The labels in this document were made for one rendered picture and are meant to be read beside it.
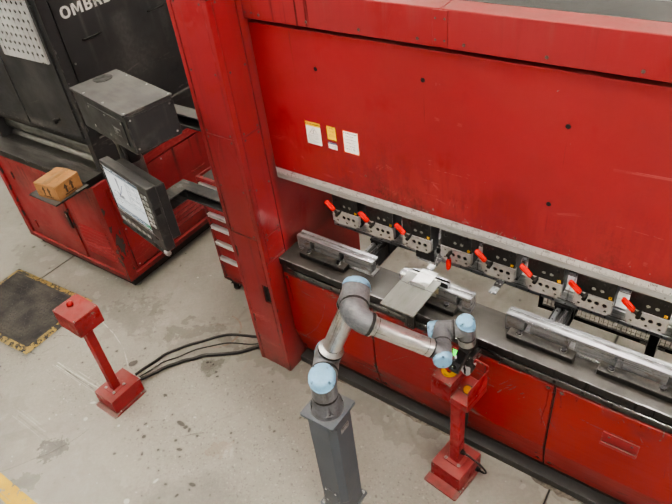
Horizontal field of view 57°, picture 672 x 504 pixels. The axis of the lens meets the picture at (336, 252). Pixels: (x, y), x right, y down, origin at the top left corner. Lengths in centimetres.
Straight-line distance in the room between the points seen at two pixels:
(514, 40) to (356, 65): 69
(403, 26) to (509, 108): 48
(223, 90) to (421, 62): 92
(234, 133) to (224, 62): 33
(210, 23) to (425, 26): 92
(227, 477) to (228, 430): 31
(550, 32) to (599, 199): 62
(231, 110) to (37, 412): 242
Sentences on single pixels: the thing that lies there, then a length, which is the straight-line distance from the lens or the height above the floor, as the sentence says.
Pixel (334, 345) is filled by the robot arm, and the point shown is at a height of 107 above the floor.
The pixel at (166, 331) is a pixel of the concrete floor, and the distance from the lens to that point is 451.
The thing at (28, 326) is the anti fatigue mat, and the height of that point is 1.
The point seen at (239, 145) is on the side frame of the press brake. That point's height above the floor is 163.
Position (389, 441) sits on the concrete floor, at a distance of 362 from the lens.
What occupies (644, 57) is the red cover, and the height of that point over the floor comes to 223.
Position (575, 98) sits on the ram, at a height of 205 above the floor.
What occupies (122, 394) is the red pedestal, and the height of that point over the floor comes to 11.
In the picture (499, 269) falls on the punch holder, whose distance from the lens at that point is 273.
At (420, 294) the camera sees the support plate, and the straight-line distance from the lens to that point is 293.
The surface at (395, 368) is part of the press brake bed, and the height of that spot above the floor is 38.
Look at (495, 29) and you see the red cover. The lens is 222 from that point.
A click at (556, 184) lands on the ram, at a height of 171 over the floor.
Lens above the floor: 302
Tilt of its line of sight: 39 degrees down
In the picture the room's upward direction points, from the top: 8 degrees counter-clockwise
